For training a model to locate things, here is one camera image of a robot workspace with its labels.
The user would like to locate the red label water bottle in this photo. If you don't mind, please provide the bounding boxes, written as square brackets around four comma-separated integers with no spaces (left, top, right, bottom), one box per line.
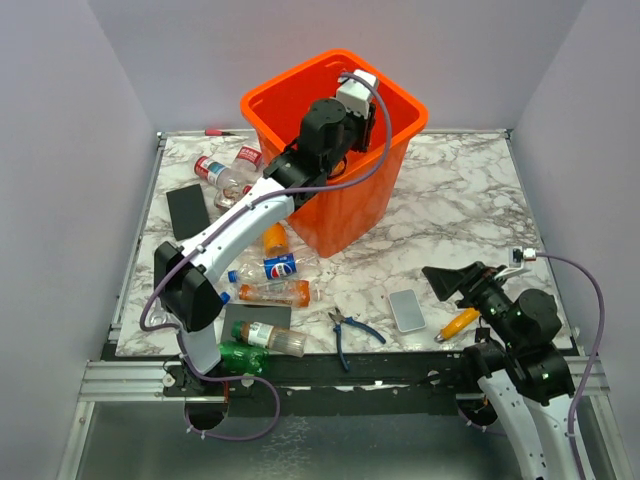
[194,156,241,190]

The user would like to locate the black foam block left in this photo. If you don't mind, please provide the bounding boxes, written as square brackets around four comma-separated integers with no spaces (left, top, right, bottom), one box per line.
[166,184,210,241]

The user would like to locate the red cap clear bottle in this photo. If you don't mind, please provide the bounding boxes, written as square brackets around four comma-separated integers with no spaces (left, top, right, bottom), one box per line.
[214,185,252,212]

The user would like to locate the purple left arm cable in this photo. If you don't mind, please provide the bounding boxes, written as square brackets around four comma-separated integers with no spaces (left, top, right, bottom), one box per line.
[138,79,394,444]

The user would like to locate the green plastic bottle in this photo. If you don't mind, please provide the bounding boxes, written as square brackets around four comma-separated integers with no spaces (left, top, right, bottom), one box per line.
[219,341,269,375]

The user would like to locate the red screwdriver at back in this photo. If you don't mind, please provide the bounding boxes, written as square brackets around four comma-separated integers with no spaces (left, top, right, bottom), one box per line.
[204,128,238,137]

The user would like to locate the grey metal tin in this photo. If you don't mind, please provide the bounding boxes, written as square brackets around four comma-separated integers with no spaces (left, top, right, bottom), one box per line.
[389,289,426,333]

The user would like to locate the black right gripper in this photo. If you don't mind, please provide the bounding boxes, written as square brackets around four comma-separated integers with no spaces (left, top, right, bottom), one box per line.
[423,258,523,348]

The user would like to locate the orange plastic bin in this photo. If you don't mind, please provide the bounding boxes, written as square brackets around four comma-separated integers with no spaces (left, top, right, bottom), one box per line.
[240,49,429,258]

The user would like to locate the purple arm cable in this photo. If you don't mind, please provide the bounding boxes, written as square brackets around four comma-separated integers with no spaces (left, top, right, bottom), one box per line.
[138,79,394,444]
[457,252,609,480]

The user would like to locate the black foam pad front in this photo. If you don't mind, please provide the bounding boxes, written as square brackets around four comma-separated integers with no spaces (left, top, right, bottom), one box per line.
[220,304,292,342]

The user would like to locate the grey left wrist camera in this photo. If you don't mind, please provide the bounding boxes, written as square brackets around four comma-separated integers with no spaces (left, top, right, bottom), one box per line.
[335,69,379,119]

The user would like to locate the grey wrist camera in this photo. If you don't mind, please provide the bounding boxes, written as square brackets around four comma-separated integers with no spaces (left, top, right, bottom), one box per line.
[335,69,379,119]
[493,247,537,281]

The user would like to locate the blue handled pliers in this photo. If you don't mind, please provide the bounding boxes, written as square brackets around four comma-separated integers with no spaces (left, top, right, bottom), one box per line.
[328,307,387,373]

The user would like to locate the brown tea bottle white label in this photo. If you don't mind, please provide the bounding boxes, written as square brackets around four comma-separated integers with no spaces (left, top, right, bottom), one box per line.
[231,321,307,358]

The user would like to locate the orange utility knife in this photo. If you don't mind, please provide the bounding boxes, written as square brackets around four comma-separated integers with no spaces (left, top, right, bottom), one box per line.
[434,308,480,343]

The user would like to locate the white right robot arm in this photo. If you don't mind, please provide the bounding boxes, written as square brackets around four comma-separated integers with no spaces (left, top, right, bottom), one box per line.
[422,249,594,479]

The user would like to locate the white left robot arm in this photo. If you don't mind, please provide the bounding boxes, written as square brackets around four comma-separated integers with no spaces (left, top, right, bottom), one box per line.
[150,93,391,395]

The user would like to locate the small orange juice bottle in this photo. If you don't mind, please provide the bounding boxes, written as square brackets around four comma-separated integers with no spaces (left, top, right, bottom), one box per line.
[262,223,289,258]

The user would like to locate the orange label slim bottle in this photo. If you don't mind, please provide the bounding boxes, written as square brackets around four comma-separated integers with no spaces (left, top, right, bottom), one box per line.
[223,280,323,308]

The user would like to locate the pepsi bottle blue label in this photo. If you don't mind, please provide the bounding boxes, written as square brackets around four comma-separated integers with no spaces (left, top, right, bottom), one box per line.
[227,253,319,283]

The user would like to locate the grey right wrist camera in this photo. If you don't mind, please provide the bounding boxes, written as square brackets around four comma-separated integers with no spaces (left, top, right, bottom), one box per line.
[493,247,537,281]

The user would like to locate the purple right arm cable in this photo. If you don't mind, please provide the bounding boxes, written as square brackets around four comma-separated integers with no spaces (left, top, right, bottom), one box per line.
[457,252,609,480]

